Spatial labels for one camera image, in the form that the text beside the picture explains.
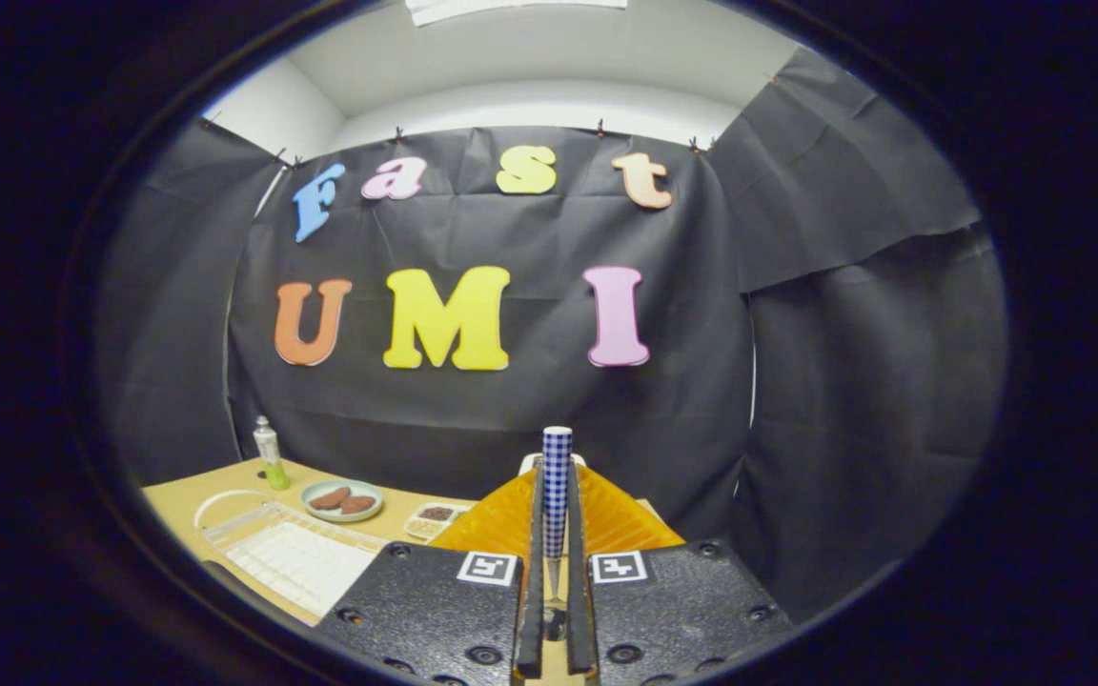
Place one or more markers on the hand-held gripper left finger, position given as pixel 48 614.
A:
pixel 532 591

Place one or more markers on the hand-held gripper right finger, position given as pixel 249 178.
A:
pixel 579 610

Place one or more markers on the white divided dish with beans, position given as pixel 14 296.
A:
pixel 425 529

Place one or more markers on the light blue plate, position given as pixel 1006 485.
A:
pixel 363 488

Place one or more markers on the white toaster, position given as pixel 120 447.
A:
pixel 528 463

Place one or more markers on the brown meat patty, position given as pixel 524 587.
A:
pixel 358 504
pixel 330 498

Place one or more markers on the green and white bottle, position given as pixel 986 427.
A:
pixel 270 453

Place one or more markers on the ceiling light panel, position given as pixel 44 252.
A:
pixel 511 10

